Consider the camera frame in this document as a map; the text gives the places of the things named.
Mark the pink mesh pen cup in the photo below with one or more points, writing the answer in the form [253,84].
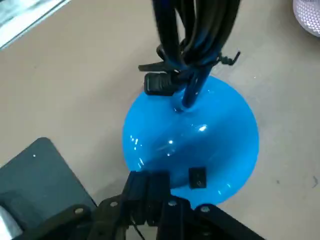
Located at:
[307,15]

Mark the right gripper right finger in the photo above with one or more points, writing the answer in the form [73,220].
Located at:
[160,200]

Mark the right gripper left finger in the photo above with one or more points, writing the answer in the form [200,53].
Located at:
[135,200]

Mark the blue desk lamp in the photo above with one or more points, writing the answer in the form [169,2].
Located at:
[190,140]

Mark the black mouse pad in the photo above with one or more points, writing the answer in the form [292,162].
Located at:
[42,170]

